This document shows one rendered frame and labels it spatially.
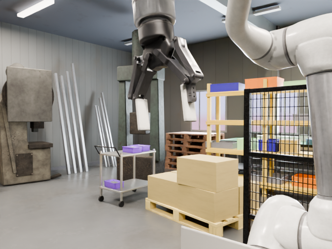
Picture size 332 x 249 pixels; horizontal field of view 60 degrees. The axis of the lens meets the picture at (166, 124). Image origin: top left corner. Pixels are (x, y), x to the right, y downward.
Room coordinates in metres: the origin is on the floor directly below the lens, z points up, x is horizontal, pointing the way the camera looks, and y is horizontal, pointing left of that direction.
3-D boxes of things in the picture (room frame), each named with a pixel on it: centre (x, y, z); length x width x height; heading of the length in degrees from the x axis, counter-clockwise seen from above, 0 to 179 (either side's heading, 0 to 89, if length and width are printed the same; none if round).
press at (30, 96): (6.17, 2.95, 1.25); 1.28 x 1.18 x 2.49; 141
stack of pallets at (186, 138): (7.65, -0.77, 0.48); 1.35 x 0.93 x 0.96; 51
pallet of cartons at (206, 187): (4.04, -0.49, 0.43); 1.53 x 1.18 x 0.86; 51
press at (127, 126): (6.19, 0.54, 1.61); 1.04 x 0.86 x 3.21; 49
